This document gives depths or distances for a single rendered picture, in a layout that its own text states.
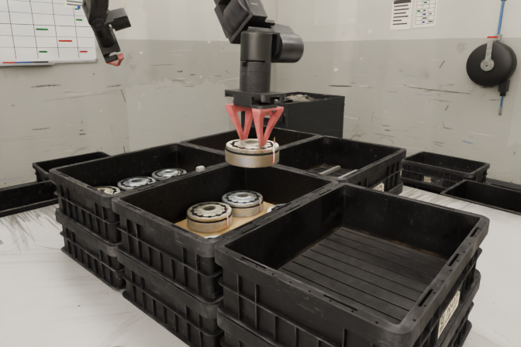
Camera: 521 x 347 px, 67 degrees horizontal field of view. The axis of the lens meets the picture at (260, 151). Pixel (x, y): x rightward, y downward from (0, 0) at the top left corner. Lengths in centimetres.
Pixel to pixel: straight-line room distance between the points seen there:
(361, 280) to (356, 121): 394
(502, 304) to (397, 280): 32
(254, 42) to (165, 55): 365
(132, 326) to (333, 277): 40
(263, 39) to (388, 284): 47
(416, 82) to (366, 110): 64
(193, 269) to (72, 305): 36
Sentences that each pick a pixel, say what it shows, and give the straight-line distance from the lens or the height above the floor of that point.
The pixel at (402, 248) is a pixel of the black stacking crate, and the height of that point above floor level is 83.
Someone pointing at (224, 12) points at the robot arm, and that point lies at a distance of 77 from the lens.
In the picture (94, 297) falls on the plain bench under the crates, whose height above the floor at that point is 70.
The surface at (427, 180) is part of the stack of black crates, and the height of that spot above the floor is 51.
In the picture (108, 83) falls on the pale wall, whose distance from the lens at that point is 407.
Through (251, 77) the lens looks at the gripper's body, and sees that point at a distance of 71.
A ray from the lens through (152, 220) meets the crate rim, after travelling 72.
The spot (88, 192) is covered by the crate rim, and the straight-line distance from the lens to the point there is 91.
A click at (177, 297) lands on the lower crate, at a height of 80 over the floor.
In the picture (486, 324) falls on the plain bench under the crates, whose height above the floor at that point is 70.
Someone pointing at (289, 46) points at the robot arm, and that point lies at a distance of 75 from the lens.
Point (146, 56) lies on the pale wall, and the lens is 423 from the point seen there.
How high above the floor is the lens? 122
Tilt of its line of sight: 15 degrees down
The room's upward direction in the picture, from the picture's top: straight up
